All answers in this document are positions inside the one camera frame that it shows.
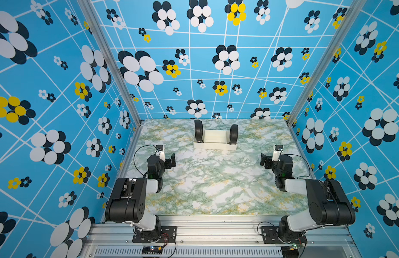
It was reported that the left aluminium corner post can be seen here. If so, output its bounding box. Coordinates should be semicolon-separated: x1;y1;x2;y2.
78;0;141;128

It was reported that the circuit board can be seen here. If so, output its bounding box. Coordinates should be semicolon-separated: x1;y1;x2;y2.
281;246;299;258
141;246;164;256

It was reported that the right circuit board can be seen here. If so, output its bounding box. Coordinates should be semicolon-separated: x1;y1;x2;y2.
281;246;299;258

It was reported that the left circuit board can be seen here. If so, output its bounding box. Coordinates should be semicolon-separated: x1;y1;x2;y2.
141;246;164;256

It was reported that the long black leather belt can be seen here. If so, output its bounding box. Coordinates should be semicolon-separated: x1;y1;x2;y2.
194;119;204;143

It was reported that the white compartment storage tray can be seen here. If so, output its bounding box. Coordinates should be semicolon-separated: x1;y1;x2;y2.
194;130;237;151

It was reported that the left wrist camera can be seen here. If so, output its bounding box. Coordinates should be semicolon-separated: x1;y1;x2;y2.
155;145;166;161

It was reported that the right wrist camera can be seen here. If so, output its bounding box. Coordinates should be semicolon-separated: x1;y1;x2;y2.
272;145;283;161

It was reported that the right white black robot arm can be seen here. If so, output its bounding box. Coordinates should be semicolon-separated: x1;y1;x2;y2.
260;154;355;243

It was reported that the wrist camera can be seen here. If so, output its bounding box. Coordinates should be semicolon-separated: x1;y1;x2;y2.
272;145;283;161
155;145;166;161

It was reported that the aluminium front frame rail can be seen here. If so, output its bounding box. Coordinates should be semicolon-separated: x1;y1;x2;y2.
81;216;361;258

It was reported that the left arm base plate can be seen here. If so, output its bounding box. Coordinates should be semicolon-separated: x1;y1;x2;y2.
132;226;178;244

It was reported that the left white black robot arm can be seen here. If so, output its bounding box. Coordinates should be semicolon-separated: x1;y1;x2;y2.
105;152;176;242

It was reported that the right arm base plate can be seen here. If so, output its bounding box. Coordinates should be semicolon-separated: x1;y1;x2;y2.
259;226;308;244

